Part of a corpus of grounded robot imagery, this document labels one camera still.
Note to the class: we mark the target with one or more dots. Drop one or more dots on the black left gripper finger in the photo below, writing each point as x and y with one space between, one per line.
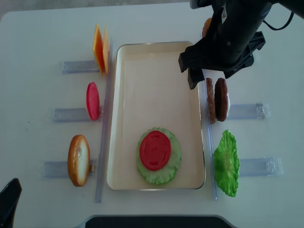
9 198

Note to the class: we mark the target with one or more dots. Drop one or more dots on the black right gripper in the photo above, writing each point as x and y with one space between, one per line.
228 45

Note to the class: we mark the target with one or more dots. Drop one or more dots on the meat patty nearer tray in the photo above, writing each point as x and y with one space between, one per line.
210 99

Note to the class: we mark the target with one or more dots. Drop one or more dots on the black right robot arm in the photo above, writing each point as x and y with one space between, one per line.
260 6

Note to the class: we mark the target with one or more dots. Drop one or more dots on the clear pusher track bread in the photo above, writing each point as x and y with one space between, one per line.
53 169

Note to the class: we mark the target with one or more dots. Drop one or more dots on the meat patty outer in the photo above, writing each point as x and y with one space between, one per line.
221 99

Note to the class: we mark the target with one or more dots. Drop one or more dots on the bread slice standing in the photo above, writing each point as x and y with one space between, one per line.
78 163

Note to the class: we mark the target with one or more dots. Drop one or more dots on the clear pusher track tomato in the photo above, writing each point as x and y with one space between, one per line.
69 115

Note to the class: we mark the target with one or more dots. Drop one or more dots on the green lettuce leaf standing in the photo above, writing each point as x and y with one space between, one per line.
227 164

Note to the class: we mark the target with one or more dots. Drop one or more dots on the orange cheese slice inner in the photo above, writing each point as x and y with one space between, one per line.
106 51

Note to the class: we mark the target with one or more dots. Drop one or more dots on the orange cheese slice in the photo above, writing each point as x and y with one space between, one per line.
98 49
106 51

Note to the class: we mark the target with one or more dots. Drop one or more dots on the red tomato slice standing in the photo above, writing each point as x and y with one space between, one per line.
92 101

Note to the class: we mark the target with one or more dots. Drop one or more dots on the clear pusher track lettuce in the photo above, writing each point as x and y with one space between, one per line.
260 167

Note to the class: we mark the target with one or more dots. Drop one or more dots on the tomato slice on tray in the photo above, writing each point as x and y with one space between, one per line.
155 150

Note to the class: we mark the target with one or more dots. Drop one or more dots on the orange cheese slice outer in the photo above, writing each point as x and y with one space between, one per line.
98 49

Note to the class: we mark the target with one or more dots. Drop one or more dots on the clear pusher track cheese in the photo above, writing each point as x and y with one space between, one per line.
73 67

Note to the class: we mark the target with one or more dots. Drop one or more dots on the lettuce leaf on tray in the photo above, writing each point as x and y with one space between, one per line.
168 172

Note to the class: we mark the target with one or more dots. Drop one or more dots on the bun half nearer tray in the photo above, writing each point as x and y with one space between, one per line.
206 27

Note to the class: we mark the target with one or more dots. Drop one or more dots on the clear pusher track patty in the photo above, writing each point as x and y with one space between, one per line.
256 111

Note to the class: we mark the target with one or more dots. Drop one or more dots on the black base panel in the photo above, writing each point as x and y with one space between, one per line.
157 222

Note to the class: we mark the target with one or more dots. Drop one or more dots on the cream metal tray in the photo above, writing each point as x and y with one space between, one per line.
150 92

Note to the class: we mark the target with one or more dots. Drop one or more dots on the clear front rail right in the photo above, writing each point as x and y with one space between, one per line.
209 140

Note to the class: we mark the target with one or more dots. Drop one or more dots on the clear rail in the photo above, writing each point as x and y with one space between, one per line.
209 140
105 125

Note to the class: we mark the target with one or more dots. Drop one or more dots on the clear front rail left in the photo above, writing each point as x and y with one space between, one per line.
105 125

